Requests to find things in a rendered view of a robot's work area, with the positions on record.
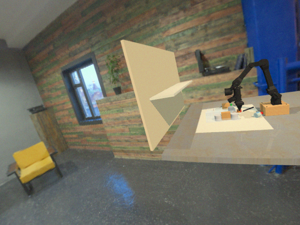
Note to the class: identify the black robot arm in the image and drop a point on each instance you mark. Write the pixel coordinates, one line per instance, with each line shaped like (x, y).
(271, 89)

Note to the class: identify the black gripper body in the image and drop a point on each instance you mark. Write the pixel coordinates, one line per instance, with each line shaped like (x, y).
(238, 101)

